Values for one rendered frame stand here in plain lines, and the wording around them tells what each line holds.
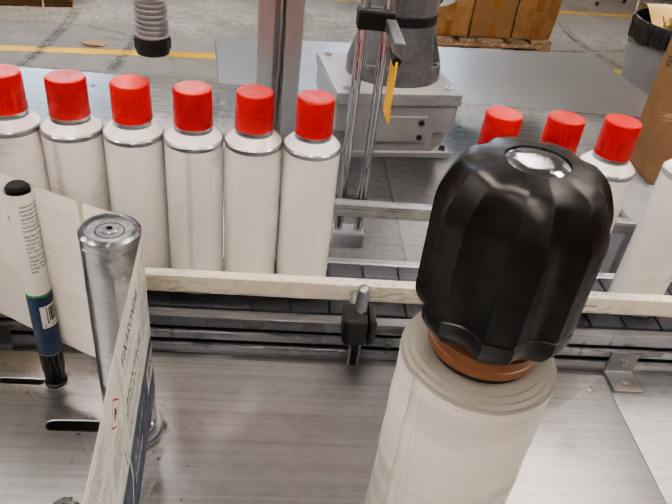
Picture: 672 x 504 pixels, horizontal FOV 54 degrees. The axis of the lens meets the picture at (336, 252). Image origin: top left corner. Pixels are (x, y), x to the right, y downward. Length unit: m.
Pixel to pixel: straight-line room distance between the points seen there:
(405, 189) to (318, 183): 0.40
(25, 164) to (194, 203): 0.15
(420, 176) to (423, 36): 0.21
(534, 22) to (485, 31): 0.31
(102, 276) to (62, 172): 0.21
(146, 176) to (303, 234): 0.15
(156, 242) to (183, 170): 0.09
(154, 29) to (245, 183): 0.17
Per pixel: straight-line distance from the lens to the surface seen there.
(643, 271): 0.73
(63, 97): 0.60
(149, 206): 0.62
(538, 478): 0.57
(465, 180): 0.29
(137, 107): 0.59
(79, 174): 0.62
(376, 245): 0.84
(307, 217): 0.61
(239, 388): 0.58
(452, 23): 4.16
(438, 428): 0.36
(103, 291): 0.44
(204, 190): 0.60
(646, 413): 0.74
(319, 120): 0.57
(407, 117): 1.04
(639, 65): 3.24
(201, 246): 0.63
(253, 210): 0.61
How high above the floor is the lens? 1.30
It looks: 35 degrees down
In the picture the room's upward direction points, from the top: 7 degrees clockwise
